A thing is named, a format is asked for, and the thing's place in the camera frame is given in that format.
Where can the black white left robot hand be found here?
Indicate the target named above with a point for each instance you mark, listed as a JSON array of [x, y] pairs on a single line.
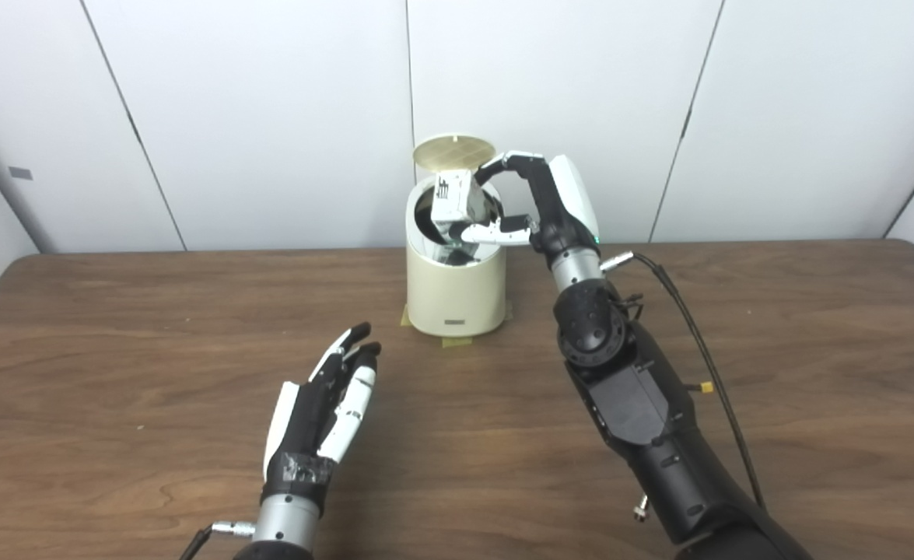
[[305, 435]]

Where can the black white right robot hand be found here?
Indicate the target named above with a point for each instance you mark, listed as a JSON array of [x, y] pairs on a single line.
[[562, 210]]

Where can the white green milk carton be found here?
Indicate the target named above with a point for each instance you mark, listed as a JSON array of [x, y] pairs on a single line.
[[453, 198]]

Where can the cream round bin lid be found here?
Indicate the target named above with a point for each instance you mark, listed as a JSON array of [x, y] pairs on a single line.
[[453, 149]]

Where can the cream-colored round bin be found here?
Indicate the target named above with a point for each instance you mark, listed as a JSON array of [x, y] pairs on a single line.
[[456, 299]]

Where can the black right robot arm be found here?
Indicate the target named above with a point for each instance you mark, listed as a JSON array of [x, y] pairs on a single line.
[[643, 420]]

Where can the yellow connector plug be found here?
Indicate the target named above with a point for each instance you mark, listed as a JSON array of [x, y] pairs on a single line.
[[707, 386]]

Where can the small grey wall sticker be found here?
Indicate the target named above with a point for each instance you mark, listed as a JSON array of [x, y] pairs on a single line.
[[21, 173]]

